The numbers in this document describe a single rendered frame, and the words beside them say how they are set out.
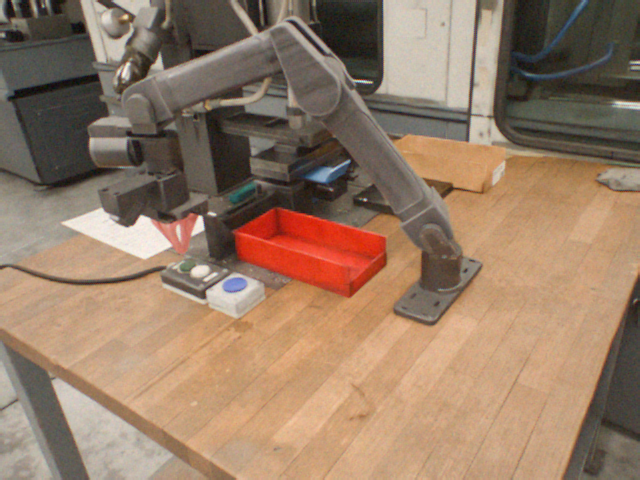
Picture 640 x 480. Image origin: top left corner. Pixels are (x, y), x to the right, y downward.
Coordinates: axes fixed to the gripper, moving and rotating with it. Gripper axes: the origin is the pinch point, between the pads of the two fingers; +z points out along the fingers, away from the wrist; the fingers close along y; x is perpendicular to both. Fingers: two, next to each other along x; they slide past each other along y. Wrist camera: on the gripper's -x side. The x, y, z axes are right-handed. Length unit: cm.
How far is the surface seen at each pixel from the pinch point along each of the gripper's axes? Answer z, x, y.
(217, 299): 4.5, -3.3, 10.8
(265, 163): -6.1, 25.5, -2.9
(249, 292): 3.8, 0.1, 14.6
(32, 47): 7, 136, -296
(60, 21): -6, 159, -297
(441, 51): -15, 98, 1
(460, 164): 0, 59, 25
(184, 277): 3.9, -2.2, 2.0
